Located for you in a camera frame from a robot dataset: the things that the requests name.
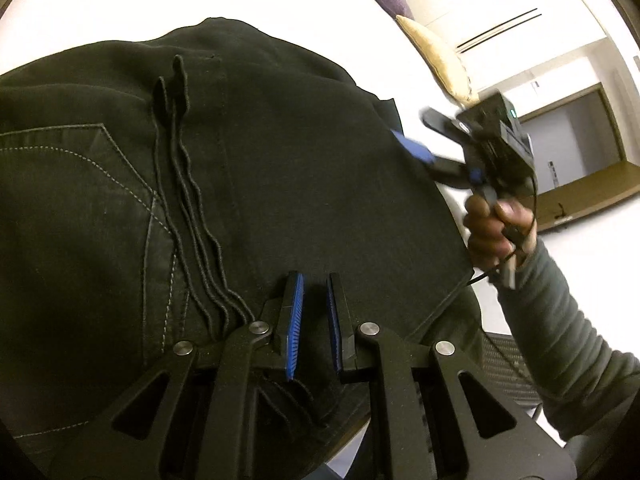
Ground right hand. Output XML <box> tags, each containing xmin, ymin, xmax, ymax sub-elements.
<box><xmin>463</xmin><ymin>194</ymin><xmax>537</xmax><ymax>272</ymax></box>

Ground black denim pants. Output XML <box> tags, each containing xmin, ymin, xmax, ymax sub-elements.
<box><xmin>1</xmin><ymin>18</ymin><xmax>482</xmax><ymax>479</ymax></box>

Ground white wardrobe doors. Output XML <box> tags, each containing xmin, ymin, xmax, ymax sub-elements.
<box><xmin>407</xmin><ymin>0</ymin><xmax>605</xmax><ymax>92</ymax></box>

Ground grey sleeved right forearm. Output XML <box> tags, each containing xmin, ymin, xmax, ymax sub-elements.
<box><xmin>498</xmin><ymin>242</ymin><xmax>639</xmax><ymax>441</ymax></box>

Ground yellow cushion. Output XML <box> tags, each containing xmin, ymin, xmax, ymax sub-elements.
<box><xmin>395</xmin><ymin>14</ymin><xmax>480</xmax><ymax>108</ymax></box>

